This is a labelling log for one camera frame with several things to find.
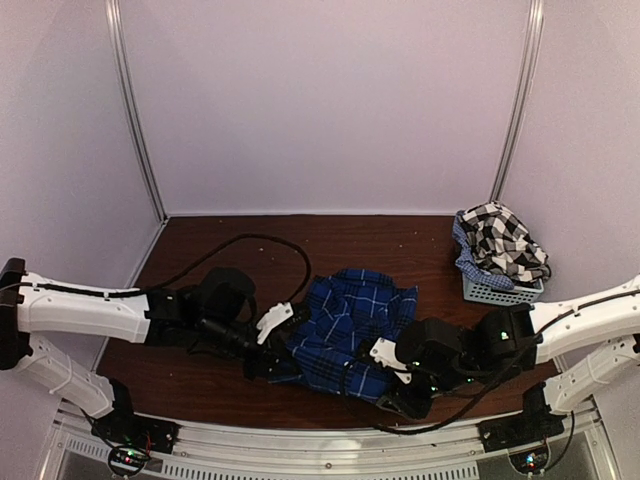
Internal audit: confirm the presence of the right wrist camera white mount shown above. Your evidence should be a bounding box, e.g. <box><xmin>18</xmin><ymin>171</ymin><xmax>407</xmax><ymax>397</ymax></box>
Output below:
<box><xmin>368</xmin><ymin>337</ymin><xmax>412</xmax><ymax>385</ymax></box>

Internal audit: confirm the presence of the small blue gingham shirt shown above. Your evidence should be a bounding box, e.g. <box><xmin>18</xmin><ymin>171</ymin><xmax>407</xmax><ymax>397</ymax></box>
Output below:
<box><xmin>452</xmin><ymin>210</ymin><xmax>515</xmax><ymax>291</ymax></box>

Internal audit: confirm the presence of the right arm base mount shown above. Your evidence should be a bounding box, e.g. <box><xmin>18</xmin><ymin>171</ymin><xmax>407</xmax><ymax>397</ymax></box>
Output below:
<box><xmin>477</xmin><ymin>382</ymin><xmax>566</xmax><ymax>453</ymax></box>

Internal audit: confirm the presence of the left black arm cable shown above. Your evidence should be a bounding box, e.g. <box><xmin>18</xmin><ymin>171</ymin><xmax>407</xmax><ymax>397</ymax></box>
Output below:
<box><xmin>19</xmin><ymin>233</ymin><xmax>312</xmax><ymax>321</ymax></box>

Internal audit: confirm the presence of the front aluminium rail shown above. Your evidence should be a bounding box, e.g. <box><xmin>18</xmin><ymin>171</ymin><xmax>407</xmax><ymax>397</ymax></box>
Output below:
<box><xmin>35</xmin><ymin>402</ymin><xmax>621</xmax><ymax>479</ymax></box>

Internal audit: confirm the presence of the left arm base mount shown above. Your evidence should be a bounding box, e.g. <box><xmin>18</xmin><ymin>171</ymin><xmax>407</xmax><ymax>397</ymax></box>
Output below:
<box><xmin>92</xmin><ymin>379</ymin><xmax>179</xmax><ymax>454</ymax></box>

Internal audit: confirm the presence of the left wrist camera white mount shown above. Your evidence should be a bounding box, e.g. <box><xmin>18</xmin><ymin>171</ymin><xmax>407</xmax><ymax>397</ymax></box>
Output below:
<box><xmin>256</xmin><ymin>302</ymin><xmax>294</xmax><ymax>345</ymax></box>

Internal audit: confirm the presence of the light blue plastic basket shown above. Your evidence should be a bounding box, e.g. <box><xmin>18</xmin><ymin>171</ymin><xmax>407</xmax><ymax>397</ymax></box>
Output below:
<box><xmin>462</xmin><ymin>275</ymin><xmax>544</xmax><ymax>306</ymax></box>

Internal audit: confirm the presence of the green circuit board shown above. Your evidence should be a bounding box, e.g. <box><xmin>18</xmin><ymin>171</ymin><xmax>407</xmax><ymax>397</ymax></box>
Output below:
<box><xmin>509</xmin><ymin>448</ymin><xmax>550</xmax><ymax>475</ymax></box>
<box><xmin>107</xmin><ymin>445</ymin><xmax>150</xmax><ymax>476</ymax></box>

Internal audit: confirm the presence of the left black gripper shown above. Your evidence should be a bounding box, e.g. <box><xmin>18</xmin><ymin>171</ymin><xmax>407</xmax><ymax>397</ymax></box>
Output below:
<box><xmin>198</xmin><ymin>312</ymin><xmax>304</xmax><ymax>382</ymax></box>

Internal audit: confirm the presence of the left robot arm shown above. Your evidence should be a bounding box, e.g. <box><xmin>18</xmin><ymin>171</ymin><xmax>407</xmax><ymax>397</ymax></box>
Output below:
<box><xmin>1</xmin><ymin>258</ymin><xmax>311</xmax><ymax>444</ymax></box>

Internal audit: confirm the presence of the left aluminium frame post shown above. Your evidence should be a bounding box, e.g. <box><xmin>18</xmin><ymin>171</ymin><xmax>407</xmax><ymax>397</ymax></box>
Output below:
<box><xmin>105</xmin><ymin>0</ymin><xmax>168</xmax><ymax>223</ymax></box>

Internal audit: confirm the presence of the aluminium frame post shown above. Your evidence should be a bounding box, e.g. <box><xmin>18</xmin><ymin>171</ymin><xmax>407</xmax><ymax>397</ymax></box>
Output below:
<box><xmin>490</xmin><ymin>0</ymin><xmax>545</xmax><ymax>201</ymax></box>
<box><xmin>105</xmin><ymin>0</ymin><xmax>168</xmax><ymax>223</ymax></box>

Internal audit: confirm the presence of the blue plaid long sleeve shirt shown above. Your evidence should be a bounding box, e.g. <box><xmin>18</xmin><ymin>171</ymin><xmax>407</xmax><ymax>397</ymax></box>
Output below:
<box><xmin>269</xmin><ymin>269</ymin><xmax>419</xmax><ymax>403</ymax></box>

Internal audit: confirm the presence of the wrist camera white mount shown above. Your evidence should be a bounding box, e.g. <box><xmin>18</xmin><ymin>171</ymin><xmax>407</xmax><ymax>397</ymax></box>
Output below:
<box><xmin>256</xmin><ymin>302</ymin><xmax>294</xmax><ymax>345</ymax></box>
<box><xmin>368</xmin><ymin>337</ymin><xmax>412</xmax><ymax>385</ymax></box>

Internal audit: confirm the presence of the left green circuit board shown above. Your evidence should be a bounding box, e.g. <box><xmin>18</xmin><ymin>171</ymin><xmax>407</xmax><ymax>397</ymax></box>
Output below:
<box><xmin>107</xmin><ymin>445</ymin><xmax>150</xmax><ymax>476</ymax></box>

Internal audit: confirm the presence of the black white checked shirt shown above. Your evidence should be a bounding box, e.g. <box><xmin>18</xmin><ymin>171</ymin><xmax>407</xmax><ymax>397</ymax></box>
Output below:
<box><xmin>461</xmin><ymin>201</ymin><xmax>552</xmax><ymax>286</ymax></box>

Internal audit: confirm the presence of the right green circuit board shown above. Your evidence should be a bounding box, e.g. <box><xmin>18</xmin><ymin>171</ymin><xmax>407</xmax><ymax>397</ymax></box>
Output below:
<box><xmin>509</xmin><ymin>448</ymin><xmax>550</xmax><ymax>475</ymax></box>

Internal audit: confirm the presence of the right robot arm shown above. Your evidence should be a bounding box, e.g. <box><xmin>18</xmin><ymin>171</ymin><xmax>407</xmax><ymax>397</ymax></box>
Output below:
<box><xmin>368</xmin><ymin>277</ymin><xmax>639</xmax><ymax>442</ymax></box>

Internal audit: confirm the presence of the right aluminium frame post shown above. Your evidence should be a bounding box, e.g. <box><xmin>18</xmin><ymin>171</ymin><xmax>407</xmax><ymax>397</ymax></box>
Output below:
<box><xmin>490</xmin><ymin>0</ymin><xmax>545</xmax><ymax>201</ymax></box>

